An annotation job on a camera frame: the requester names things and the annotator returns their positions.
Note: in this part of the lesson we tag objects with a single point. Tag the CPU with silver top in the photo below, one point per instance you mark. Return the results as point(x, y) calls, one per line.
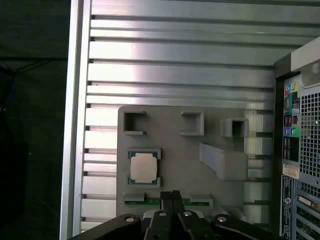
point(143, 167)

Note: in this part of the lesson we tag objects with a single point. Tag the white paper label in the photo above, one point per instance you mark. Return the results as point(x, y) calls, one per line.
point(290, 171)

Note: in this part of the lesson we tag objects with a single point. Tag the green RAM stick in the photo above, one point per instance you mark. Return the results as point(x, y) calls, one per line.
point(152, 201)

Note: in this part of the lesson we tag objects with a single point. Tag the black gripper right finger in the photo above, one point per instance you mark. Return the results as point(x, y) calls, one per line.
point(183, 225)

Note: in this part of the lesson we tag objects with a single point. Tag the grey parts rack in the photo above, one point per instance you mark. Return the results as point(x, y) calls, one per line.
point(180, 160)

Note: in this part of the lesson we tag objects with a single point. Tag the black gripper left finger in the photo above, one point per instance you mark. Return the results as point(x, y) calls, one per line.
point(165, 225)

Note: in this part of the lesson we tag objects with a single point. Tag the black PC case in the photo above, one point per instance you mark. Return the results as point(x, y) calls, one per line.
point(310, 125)

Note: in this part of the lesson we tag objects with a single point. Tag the black service label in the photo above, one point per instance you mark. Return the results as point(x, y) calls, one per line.
point(287, 207)

